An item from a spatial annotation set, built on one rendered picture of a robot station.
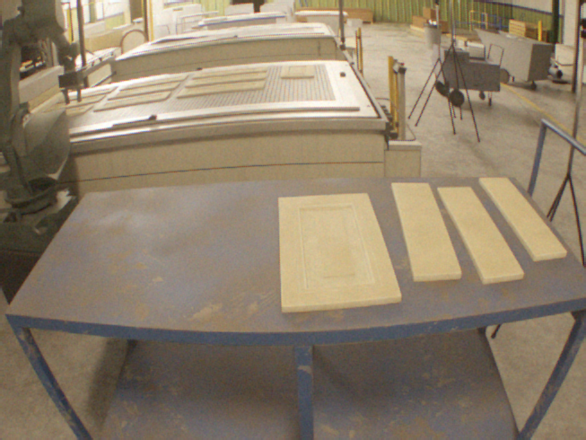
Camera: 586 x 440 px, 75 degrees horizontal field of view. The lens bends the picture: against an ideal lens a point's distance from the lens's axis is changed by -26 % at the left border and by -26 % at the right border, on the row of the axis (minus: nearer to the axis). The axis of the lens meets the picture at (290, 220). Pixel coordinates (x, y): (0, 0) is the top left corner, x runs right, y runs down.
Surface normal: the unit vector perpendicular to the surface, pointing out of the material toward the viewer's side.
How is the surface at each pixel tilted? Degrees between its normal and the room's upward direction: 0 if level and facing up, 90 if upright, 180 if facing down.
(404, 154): 90
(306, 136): 90
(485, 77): 90
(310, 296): 0
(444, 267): 0
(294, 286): 0
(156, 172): 90
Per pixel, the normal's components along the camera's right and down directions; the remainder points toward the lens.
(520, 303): -0.05, -0.87
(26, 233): -0.12, 0.49
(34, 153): 0.25, 0.47
